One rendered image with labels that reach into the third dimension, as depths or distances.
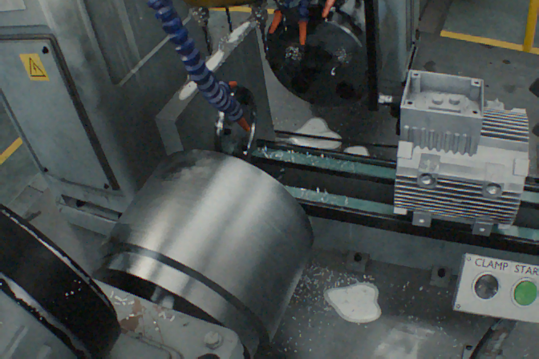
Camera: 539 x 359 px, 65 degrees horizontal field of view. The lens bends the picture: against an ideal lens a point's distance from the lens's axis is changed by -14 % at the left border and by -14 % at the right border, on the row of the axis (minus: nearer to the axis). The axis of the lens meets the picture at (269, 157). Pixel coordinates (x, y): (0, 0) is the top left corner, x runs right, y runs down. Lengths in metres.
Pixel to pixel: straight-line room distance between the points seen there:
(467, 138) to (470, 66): 0.78
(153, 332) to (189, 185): 0.19
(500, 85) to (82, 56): 1.08
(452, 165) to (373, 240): 0.24
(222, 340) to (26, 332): 0.20
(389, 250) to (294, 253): 0.32
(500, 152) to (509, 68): 0.78
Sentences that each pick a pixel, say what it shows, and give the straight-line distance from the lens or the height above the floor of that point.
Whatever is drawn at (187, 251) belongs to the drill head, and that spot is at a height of 1.16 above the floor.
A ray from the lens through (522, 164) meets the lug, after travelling 0.71.
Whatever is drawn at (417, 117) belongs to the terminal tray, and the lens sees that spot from 0.69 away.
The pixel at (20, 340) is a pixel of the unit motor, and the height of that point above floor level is 1.32.
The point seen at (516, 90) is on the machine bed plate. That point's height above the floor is 0.80.
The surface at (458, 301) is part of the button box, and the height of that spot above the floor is 1.05.
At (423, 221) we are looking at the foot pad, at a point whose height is 0.97.
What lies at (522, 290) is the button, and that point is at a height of 1.07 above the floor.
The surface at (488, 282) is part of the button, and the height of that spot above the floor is 1.07.
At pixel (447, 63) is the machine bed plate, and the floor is 0.80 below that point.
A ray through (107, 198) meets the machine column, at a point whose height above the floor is 0.95.
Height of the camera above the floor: 1.55
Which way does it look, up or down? 41 degrees down
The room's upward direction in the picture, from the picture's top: 11 degrees counter-clockwise
